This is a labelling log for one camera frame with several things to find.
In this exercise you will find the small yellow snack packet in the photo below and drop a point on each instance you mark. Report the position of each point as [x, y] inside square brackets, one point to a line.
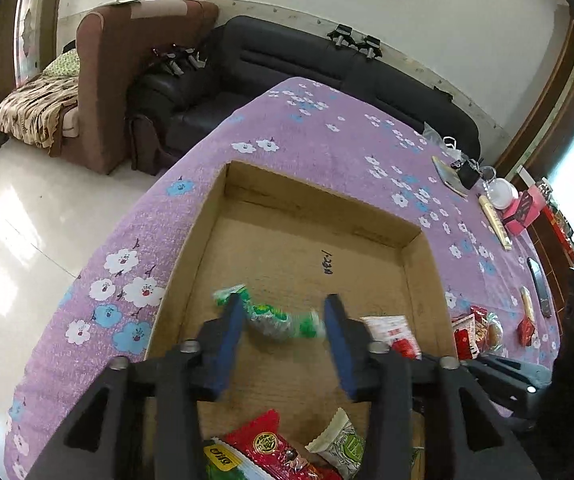
[527, 304]

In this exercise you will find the wall poster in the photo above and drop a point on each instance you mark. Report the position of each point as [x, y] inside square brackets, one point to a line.
[29, 25]

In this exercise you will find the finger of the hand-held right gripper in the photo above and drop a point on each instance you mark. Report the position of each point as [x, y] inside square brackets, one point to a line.
[502, 361]

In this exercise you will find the red printed snack packet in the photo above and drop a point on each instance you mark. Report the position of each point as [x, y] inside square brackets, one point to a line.
[467, 336]

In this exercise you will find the white and green snack packet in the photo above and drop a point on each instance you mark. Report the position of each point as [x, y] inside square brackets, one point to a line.
[341, 449]

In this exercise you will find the brown armchair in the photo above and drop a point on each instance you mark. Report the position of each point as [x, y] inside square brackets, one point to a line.
[117, 70]

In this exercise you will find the clear plastic bag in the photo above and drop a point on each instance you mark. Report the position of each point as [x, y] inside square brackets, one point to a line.
[439, 137]

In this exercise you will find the green pillow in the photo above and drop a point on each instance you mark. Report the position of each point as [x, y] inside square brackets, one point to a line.
[64, 64]

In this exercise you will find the brown wooden door frame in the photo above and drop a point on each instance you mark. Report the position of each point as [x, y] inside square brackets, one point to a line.
[542, 105]

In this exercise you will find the purple floral tablecloth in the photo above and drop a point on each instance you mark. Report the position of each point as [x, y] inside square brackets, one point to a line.
[317, 130]

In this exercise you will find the brown patterned blanket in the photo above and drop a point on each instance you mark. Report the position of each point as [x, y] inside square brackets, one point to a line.
[32, 105]

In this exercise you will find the large red snack packet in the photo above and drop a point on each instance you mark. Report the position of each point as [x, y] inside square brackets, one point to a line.
[267, 452]

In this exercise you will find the dark gadgets pile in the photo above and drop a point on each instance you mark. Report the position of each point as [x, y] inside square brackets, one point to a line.
[179, 59]

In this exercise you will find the small black box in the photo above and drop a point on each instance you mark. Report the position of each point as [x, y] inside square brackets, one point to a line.
[467, 175]

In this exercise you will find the small red snack packet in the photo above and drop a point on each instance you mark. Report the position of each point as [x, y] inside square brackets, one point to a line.
[527, 333]

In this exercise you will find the black phone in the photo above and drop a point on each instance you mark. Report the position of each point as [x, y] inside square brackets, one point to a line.
[540, 286]

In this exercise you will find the black leather sofa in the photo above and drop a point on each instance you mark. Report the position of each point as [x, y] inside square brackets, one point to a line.
[267, 67]

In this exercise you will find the tan notebook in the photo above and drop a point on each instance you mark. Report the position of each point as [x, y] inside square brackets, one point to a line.
[448, 176]

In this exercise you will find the pink box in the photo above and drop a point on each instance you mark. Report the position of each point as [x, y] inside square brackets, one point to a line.
[522, 212]

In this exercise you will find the black device on sofa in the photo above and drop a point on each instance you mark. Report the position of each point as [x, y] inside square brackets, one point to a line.
[369, 47]
[339, 35]

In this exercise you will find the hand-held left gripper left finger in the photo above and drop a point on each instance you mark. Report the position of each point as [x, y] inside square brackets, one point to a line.
[230, 340]

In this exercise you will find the dark brown bag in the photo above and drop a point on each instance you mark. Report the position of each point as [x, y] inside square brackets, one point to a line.
[142, 142]

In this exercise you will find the shallow cardboard box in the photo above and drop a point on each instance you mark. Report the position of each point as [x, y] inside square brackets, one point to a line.
[287, 240]

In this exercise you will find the white bowl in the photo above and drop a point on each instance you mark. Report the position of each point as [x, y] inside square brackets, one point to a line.
[500, 193]

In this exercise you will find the long yellow snack packet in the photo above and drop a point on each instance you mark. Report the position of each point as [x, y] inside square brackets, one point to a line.
[495, 222]

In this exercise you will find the green candy packet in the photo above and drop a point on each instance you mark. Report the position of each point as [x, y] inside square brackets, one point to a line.
[272, 321]

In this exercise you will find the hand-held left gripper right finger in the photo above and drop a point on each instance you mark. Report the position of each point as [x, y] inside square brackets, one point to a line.
[339, 350]

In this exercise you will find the clear bread packet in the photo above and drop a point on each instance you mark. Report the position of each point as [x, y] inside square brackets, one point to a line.
[493, 334]

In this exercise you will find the red and white snack packet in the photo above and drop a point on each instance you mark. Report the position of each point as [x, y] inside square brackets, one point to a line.
[392, 335]

